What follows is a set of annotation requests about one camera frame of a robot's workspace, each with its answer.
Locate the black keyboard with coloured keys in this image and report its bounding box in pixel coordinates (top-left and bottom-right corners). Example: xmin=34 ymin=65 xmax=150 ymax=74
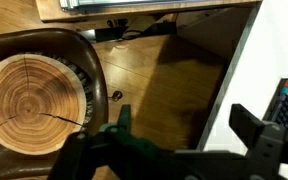
xmin=263 ymin=78 xmax=288 ymax=131

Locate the white desk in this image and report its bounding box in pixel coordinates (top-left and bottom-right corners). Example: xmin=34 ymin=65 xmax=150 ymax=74
xmin=196 ymin=0 xmax=288 ymax=180

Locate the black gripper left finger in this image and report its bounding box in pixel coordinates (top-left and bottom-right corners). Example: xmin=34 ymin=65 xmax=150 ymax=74
xmin=99 ymin=104 xmax=131 ymax=133

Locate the round wood slice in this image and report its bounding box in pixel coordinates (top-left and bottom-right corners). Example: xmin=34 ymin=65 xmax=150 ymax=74
xmin=0 ymin=54 xmax=86 ymax=155

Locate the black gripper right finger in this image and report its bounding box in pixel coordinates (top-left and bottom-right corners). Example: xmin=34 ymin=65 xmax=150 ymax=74
xmin=229 ymin=104 xmax=282 ymax=158

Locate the brown chair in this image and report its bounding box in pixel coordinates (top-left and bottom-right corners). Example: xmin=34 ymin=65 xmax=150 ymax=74
xmin=0 ymin=28 xmax=108 ymax=180

